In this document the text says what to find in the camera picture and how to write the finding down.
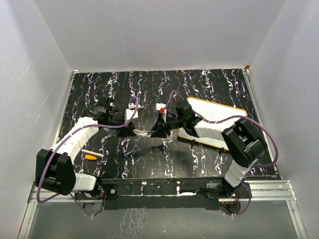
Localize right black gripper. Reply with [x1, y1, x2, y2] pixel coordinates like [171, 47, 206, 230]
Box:
[151, 114, 186, 138]

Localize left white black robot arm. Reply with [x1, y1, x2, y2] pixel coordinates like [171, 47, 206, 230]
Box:
[35, 96, 139, 199]

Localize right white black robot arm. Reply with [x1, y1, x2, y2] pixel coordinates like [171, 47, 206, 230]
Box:
[150, 97, 267, 198]

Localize white marker pen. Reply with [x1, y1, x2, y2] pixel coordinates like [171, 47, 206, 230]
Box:
[81, 149, 104, 157]

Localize yellow marker cap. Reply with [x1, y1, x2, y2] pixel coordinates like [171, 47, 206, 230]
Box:
[84, 154, 98, 161]

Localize orange framed whiteboard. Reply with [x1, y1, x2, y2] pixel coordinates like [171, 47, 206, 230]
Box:
[178, 97, 247, 150]

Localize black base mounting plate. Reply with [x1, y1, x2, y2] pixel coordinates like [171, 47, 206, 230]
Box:
[75, 177, 251, 210]

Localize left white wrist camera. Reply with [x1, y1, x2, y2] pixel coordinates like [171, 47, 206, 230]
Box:
[125, 103, 139, 121]

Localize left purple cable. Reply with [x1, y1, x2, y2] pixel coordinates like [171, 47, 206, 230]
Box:
[36, 96, 140, 220]

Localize purple cable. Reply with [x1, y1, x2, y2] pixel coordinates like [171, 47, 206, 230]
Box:
[164, 90, 279, 219]
[36, 96, 140, 220]

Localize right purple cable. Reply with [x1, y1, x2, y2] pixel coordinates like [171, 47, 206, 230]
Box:
[164, 90, 279, 219]

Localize aluminium frame rail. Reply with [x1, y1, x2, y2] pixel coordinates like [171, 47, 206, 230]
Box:
[27, 180, 297, 203]

